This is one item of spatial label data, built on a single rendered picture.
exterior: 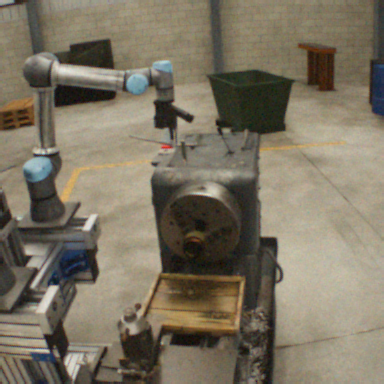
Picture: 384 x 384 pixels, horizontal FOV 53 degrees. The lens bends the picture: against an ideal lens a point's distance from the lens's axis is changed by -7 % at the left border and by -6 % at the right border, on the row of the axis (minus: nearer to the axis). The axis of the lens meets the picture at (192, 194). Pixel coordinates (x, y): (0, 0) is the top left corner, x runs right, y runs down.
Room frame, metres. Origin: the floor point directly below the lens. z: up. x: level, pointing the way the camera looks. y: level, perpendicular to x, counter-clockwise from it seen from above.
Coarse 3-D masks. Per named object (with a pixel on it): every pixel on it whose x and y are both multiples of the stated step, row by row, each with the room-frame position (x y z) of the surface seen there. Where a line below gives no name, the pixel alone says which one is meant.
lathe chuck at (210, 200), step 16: (176, 192) 1.49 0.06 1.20; (192, 192) 1.40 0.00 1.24; (208, 192) 1.40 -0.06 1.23; (224, 192) 1.44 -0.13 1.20; (192, 208) 1.39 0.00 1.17; (208, 208) 1.38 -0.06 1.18; (224, 208) 1.36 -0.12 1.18; (160, 224) 1.42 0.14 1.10; (240, 224) 1.39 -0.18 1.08; (176, 240) 1.41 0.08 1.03; (224, 240) 1.37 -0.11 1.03; (208, 256) 1.38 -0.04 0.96; (224, 256) 1.37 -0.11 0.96
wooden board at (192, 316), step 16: (160, 288) 1.29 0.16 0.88; (176, 288) 1.28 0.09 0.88; (192, 288) 1.27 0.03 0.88; (208, 288) 1.26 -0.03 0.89; (224, 288) 1.26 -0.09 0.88; (240, 288) 1.22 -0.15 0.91; (144, 304) 1.17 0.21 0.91; (160, 304) 1.19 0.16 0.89; (176, 304) 1.18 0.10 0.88; (192, 304) 1.18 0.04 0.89; (208, 304) 1.17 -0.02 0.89; (224, 304) 1.16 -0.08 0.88; (240, 304) 1.13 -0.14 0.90; (160, 320) 1.10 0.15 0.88; (176, 320) 1.09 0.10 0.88; (192, 320) 1.09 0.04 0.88; (224, 320) 1.07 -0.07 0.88; (224, 336) 1.01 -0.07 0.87
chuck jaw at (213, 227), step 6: (222, 222) 1.36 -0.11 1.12; (228, 222) 1.35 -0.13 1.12; (234, 222) 1.36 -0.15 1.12; (204, 228) 1.35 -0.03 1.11; (210, 228) 1.34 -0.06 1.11; (216, 228) 1.33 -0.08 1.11; (222, 228) 1.33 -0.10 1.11; (228, 228) 1.32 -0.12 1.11; (234, 228) 1.36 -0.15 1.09; (210, 234) 1.30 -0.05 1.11; (216, 234) 1.32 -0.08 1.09; (222, 234) 1.33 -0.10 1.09; (228, 234) 1.32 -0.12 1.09; (210, 240) 1.30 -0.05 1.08
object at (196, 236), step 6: (186, 234) 1.31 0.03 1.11; (192, 234) 1.29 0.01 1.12; (198, 234) 1.29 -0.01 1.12; (204, 234) 1.30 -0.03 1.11; (186, 240) 1.27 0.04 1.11; (192, 240) 1.25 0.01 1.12; (198, 240) 1.26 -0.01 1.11; (204, 240) 1.28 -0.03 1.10; (186, 246) 1.29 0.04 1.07; (192, 246) 1.31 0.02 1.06; (198, 246) 1.24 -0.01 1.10; (204, 246) 1.26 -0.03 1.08; (186, 252) 1.25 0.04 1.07; (192, 252) 1.28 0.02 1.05; (198, 252) 1.27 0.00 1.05; (192, 258) 1.25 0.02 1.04
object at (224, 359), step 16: (112, 352) 0.87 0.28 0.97; (160, 352) 0.86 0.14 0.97; (176, 352) 0.86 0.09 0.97; (192, 352) 0.85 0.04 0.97; (208, 352) 0.85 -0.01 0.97; (224, 352) 0.84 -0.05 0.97; (96, 368) 0.82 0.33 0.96; (112, 368) 0.81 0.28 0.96; (160, 368) 0.80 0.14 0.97; (176, 368) 0.79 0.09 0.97; (192, 368) 0.79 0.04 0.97; (208, 368) 0.78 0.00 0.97; (224, 368) 0.78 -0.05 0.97
